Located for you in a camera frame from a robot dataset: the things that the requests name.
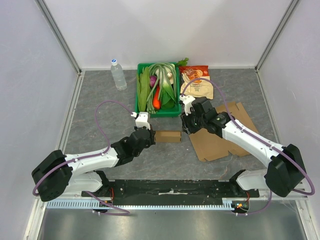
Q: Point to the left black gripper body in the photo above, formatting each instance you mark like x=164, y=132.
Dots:
x=150, y=141

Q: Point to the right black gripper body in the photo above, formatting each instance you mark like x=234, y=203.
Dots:
x=186, y=124

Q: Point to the small brown cardboard box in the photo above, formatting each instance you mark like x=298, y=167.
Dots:
x=165, y=136

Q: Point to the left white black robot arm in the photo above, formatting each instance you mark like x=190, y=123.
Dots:
x=60, y=173

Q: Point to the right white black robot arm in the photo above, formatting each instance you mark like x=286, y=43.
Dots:
x=283, y=164

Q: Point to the green plastic crate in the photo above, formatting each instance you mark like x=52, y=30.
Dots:
x=173, y=112

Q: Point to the flat brown cardboard sheet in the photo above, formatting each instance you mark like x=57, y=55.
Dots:
x=210, y=147

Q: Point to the orange beige snack bag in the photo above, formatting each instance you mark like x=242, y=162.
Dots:
x=198, y=88

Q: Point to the orange carrot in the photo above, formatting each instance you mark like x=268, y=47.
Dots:
x=156, y=102

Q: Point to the green bok choy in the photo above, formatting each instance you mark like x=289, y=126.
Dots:
x=167, y=96

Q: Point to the white mushroom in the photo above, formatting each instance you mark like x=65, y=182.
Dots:
x=170, y=76

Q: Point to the green leafy vegetable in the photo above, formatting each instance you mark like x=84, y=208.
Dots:
x=143, y=89

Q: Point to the purple onion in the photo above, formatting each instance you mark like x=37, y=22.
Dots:
x=153, y=80

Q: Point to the clear plastic water bottle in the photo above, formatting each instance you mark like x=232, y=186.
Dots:
x=118, y=75

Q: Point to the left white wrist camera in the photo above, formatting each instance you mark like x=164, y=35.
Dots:
x=141, y=119

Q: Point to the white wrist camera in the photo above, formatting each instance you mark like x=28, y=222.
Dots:
x=141, y=119
x=187, y=101

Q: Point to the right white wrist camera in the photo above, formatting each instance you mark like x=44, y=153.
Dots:
x=187, y=101

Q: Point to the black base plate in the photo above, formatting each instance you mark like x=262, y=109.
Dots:
x=135, y=192

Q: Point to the grey slotted cable duct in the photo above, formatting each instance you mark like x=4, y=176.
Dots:
x=88, y=203

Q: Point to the left aluminium frame post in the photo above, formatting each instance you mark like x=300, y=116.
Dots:
x=43, y=7

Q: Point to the aluminium frame post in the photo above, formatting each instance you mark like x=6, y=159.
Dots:
x=43, y=7
x=293, y=4

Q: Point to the right aluminium frame post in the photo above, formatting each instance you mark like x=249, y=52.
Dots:
x=293, y=4

